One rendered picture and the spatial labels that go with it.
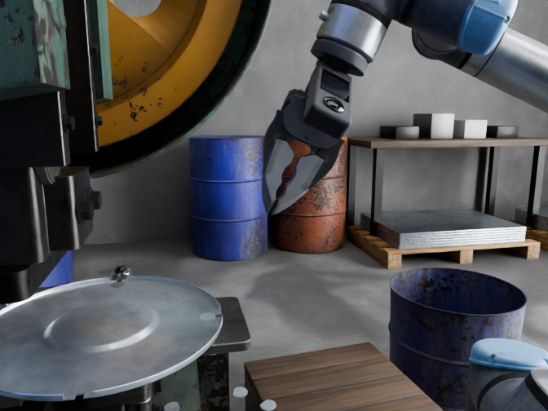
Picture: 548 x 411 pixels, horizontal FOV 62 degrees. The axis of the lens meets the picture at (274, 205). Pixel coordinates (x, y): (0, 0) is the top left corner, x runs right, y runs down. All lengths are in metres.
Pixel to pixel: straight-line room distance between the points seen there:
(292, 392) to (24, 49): 1.04
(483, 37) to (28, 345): 0.61
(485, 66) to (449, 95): 3.86
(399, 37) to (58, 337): 4.02
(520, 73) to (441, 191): 3.92
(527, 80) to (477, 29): 0.16
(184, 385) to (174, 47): 0.59
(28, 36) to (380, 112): 3.96
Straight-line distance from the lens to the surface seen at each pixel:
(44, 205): 0.53
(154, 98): 0.89
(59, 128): 0.47
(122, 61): 0.93
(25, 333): 0.63
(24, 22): 0.38
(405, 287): 1.78
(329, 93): 0.51
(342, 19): 0.56
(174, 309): 0.64
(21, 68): 0.38
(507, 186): 5.01
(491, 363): 0.80
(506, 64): 0.71
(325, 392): 1.26
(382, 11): 0.57
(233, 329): 0.58
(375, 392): 1.28
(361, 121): 4.17
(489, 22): 0.58
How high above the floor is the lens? 1.04
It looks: 11 degrees down
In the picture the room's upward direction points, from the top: straight up
